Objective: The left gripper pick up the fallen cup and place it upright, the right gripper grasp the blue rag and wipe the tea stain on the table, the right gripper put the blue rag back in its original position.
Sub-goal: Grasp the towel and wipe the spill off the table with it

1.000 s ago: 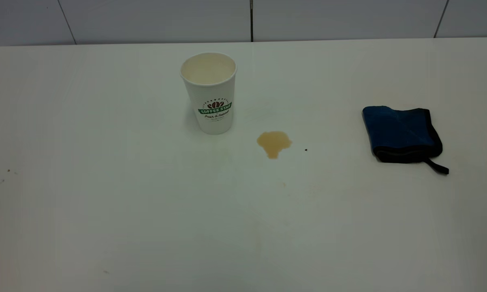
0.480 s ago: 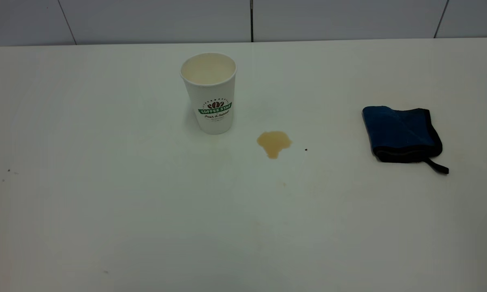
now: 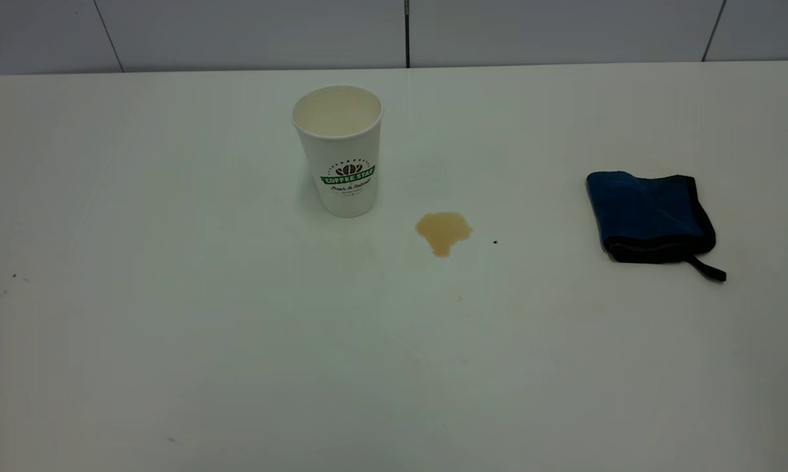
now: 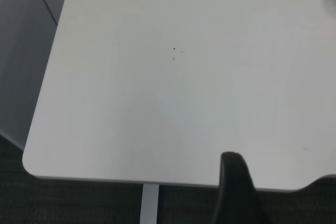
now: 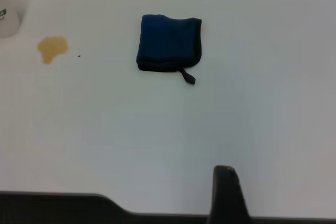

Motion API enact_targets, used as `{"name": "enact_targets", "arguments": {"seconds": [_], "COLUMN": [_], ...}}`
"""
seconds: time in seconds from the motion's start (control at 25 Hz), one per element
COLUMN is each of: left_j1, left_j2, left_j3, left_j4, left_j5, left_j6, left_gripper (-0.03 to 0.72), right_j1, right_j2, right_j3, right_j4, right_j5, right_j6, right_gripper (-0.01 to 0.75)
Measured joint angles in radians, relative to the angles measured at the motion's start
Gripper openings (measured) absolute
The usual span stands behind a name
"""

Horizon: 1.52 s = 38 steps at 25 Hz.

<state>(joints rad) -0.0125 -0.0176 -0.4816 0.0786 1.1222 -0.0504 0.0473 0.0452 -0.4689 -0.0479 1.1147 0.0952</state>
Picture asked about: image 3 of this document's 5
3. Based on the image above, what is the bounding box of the white paper coffee cup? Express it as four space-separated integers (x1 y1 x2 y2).
291 85 385 218

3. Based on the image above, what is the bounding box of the blue cloth with black edging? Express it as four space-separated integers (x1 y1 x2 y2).
585 171 727 283

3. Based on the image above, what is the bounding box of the brown coffee spill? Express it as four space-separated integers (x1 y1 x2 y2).
415 212 473 258

